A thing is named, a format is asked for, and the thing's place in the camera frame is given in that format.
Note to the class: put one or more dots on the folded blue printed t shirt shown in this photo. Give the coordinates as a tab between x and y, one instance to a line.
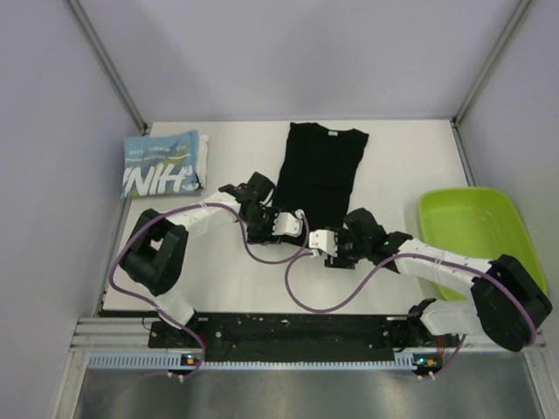
160	166

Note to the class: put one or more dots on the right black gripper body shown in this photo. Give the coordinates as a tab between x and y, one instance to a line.
349	250

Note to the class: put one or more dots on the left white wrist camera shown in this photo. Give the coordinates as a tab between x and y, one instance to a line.
288	223

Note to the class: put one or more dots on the black t shirt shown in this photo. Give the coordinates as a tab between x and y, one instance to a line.
318	172

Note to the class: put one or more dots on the green plastic bin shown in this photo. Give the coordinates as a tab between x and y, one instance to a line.
478	222

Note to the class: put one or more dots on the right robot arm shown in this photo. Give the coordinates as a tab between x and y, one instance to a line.
500	298

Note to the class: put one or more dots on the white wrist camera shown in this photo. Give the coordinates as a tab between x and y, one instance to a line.
324	241
288	223

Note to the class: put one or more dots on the light blue cable duct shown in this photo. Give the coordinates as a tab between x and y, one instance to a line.
180	362

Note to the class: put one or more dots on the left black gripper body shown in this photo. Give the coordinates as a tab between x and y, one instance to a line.
259	228

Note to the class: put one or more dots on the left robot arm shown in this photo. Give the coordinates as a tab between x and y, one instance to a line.
155	258

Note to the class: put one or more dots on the aluminium frame post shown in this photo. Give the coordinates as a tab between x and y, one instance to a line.
106	64
505	38

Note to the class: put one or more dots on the left aluminium frame post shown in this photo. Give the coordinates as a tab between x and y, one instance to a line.
106	64

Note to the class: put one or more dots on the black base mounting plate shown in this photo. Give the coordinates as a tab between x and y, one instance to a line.
311	337

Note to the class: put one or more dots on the aluminium front rail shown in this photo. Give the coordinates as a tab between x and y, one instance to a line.
133	333

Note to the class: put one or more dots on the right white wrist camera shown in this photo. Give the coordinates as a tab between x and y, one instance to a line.
324	241

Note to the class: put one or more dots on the right aluminium frame post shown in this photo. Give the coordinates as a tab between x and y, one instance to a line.
505	38

